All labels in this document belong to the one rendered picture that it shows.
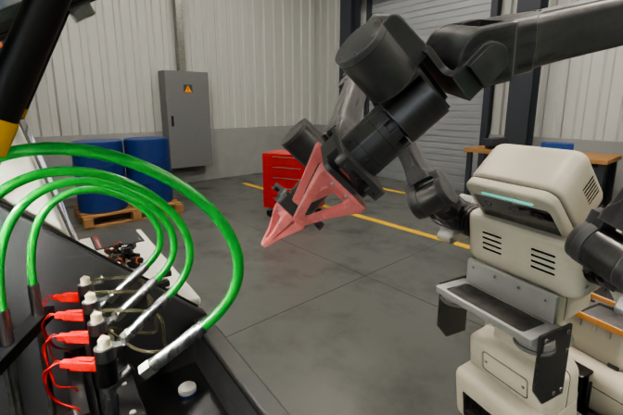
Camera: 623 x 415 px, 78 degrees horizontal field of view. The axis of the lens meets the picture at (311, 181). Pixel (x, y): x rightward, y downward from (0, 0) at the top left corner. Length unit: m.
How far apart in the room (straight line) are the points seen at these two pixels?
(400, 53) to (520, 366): 0.85
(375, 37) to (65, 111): 6.81
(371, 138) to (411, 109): 0.05
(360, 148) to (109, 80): 6.91
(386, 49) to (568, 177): 0.57
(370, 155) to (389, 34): 0.12
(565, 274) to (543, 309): 0.09
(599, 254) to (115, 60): 7.03
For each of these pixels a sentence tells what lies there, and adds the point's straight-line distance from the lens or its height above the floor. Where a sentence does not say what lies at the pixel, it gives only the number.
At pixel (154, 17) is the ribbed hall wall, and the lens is 7.60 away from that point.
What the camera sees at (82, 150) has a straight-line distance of 0.49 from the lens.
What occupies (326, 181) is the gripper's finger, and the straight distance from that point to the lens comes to 0.39.
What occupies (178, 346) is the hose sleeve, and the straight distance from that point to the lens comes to 0.55.
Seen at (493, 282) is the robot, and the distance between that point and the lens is 1.01.
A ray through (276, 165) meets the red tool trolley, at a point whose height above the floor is 0.71.
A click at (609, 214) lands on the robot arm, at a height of 1.30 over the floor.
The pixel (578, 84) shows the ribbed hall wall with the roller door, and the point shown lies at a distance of 6.55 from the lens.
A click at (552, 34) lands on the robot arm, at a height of 1.55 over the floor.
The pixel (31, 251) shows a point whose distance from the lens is 0.84.
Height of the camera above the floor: 1.48
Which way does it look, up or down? 11 degrees down
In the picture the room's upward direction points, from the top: straight up
